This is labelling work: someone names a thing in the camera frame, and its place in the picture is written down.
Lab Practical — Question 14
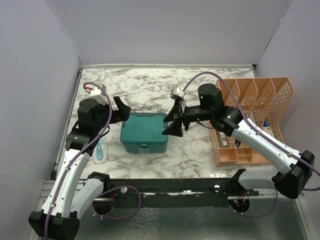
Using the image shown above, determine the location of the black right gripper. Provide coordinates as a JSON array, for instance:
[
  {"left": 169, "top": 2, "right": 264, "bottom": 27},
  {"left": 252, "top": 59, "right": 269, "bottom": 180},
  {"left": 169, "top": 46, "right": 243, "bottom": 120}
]
[{"left": 162, "top": 99, "right": 213, "bottom": 136}]

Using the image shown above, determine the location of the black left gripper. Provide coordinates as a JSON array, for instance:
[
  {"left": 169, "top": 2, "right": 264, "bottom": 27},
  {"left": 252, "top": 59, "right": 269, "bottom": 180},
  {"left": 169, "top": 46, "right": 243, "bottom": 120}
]
[{"left": 94, "top": 96, "right": 132, "bottom": 132}]

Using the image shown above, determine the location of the teal medicine box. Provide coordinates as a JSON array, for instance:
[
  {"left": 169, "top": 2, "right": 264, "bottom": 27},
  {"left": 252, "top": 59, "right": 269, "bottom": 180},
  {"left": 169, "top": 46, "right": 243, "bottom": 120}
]
[{"left": 120, "top": 112, "right": 169, "bottom": 154}]

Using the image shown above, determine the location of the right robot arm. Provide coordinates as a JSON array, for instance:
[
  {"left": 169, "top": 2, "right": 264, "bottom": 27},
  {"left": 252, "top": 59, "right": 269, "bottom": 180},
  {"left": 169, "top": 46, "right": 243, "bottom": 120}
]
[{"left": 162, "top": 83, "right": 315, "bottom": 199}]

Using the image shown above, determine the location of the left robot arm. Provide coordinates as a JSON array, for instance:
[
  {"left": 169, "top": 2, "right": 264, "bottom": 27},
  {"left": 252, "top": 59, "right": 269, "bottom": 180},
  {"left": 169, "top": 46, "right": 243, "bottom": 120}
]
[{"left": 28, "top": 96, "right": 131, "bottom": 240}]

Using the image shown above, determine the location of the thermometer blister pack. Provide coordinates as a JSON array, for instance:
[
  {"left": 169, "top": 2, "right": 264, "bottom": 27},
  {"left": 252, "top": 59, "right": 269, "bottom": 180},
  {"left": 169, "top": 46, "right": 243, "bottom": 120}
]
[{"left": 92, "top": 136, "right": 108, "bottom": 164}]

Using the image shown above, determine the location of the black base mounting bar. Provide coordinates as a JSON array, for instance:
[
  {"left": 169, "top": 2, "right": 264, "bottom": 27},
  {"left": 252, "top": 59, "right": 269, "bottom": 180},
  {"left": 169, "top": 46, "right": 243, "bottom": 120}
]
[{"left": 81, "top": 168, "right": 261, "bottom": 209}]

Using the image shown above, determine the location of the peach plastic file organizer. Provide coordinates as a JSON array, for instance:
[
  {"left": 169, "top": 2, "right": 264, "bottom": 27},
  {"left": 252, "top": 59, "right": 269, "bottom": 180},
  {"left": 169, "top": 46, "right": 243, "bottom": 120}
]
[{"left": 209, "top": 77, "right": 294, "bottom": 167}]

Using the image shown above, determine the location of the white box red label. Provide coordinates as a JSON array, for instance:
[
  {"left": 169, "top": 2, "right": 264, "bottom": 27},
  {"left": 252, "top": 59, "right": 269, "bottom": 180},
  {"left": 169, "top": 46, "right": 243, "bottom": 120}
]
[{"left": 263, "top": 120, "right": 275, "bottom": 138}]

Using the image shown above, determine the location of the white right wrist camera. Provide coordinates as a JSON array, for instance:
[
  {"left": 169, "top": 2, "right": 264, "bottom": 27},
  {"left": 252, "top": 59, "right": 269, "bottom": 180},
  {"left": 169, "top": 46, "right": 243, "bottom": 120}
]
[{"left": 170, "top": 85, "right": 186, "bottom": 101}]

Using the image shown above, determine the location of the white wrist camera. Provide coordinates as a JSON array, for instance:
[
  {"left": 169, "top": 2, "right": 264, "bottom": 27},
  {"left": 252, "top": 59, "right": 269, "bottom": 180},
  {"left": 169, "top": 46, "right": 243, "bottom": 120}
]
[
  {"left": 88, "top": 87, "right": 108, "bottom": 105},
  {"left": 170, "top": 85, "right": 186, "bottom": 101}
]

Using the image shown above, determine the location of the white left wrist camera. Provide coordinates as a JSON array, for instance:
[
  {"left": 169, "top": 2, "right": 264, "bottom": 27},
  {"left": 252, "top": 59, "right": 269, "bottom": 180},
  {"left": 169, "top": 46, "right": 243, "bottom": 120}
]
[{"left": 88, "top": 87, "right": 108, "bottom": 105}]

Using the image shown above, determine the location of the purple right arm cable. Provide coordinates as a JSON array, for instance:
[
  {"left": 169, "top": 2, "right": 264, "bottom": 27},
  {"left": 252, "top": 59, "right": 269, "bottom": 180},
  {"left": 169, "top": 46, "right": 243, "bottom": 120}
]
[{"left": 182, "top": 71, "right": 320, "bottom": 218}]

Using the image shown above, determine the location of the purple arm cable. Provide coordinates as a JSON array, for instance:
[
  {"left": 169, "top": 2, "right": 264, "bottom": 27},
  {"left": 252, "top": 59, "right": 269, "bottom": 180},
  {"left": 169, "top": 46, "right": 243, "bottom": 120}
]
[
  {"left": 44, "top": 81, "right": 142, "bottom": 238},
  {"left": 182, "top": 71, "right": 320, "bottom": 218}
]

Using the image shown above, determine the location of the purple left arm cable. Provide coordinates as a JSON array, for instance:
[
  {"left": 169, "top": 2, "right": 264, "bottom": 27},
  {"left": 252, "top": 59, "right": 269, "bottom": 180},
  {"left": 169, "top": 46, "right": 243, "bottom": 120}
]
[{"left": 44, "top": 81, "right": 142, "bottom": 238}]

